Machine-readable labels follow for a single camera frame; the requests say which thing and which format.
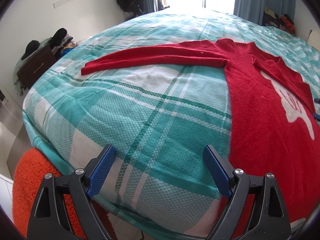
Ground red sweater with white rabbit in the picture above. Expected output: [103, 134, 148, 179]
[81, 38, 319, 221]

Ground clothes pile by headboard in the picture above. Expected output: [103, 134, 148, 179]
[262, 7, 296, 36]

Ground clothes pile on nightstand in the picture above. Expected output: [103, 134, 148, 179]
[21, 28, 76, 60]

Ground orange fleece trousers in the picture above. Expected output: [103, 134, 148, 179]
[12, 148, 117, 239]

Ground teal plaid bed duvet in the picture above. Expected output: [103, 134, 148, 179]
[23, 9, 319, 239]

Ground dark brown nightstand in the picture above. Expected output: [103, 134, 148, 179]
[17, 44, 56, 89]

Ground white wall cable cover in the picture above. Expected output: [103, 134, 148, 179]
[53, 0, 74, 9]

